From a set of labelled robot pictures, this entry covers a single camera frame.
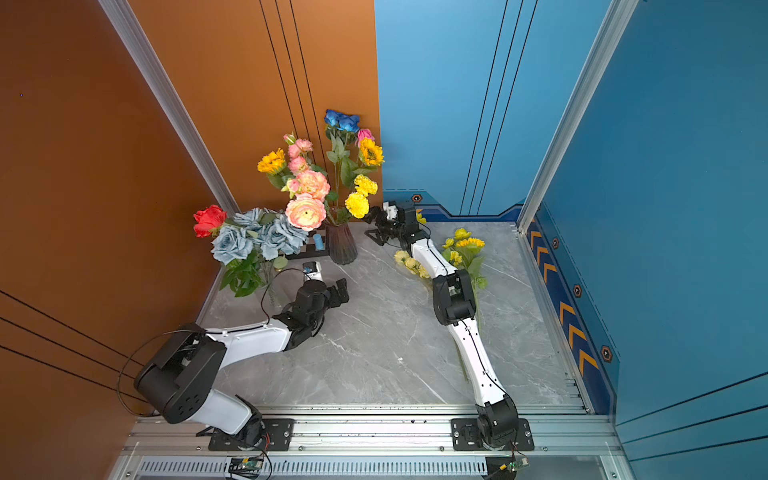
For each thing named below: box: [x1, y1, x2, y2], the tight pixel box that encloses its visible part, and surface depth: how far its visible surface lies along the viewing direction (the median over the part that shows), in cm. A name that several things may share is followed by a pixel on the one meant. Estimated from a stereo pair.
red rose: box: [193, 204, 228, 238], surface depth 72 cm
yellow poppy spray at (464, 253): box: [442, 228, 488, 313], surface depth 107 cm
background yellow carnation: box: [344, 192, 370, 219], surface depth 81 cm
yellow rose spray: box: [394, 250, 431, 279], surface depth 107 cm
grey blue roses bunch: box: [210, 208, 309, 265], surface depth 71 cm
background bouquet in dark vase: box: [258, 109, 385, 264], surface depth 84 cm
